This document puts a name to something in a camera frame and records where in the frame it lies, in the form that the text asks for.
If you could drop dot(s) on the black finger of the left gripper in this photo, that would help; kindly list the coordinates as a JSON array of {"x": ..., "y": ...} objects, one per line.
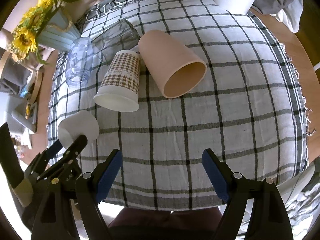
[
  {"x": 53, "y": 150},
  {"x": 75, "y": 149}
]

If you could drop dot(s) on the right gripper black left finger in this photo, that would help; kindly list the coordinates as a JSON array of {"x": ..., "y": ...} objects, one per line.
[{"x": 54, "y": 218}]

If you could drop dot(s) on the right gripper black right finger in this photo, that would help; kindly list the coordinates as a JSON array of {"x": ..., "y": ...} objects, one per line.
[{"x": 268, "y": 220}]

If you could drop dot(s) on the white paper cup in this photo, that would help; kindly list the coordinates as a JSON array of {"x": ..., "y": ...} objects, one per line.
[{"x": 80, "y": 123}]

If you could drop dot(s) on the brown checked paper cup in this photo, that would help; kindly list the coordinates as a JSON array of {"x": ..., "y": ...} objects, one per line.
[{"x": 119, "y": 88}]

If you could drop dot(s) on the clear blue plastic cup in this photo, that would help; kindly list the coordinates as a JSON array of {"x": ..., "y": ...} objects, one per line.
[{"x": 81, "y": 61}]

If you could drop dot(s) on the grey faceted glass cup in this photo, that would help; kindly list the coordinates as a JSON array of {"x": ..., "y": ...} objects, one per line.
[{"x": 119, "y": 36}]

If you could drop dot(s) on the pink plastic cup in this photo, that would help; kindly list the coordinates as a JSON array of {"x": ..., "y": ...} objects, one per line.
[{"x": 175, "y": 68}]

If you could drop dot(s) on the sunflower bouquet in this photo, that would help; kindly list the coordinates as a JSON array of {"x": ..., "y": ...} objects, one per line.
[{"x": 31, "y": 24}]

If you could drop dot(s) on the light blue ribbed vase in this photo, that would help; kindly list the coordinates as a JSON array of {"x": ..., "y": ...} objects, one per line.
[{"x": 60, "y": 32}]

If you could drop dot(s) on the black white checked tablecloth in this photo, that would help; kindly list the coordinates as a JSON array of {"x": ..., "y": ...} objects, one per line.
[{"x": 249, "y": 107}]

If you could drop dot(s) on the grey blanket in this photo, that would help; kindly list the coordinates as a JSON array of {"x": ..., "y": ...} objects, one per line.
[{"x": 287, "y": 12}]

